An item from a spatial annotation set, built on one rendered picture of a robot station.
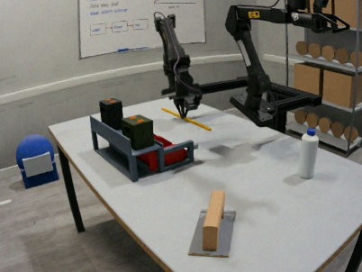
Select sanding float with wooden handle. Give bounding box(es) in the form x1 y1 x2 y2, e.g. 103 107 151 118
188 190 235 258

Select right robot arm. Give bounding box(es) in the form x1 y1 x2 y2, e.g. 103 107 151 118
154 14 201 111

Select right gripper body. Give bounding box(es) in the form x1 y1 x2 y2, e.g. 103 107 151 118
168 84 201 104

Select white bottle with blue cap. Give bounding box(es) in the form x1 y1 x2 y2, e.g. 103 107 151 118
297 129 319 179

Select grey metal shelf rack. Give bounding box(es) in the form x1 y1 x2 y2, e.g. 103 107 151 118
89 115 198 183

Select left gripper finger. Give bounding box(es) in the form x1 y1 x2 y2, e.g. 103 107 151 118
315 13 338 33
332 14 350 33

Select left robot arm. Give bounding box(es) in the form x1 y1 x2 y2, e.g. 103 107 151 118
225 0 307 123

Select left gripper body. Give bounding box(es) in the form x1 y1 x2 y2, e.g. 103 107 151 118
302 0 332 33

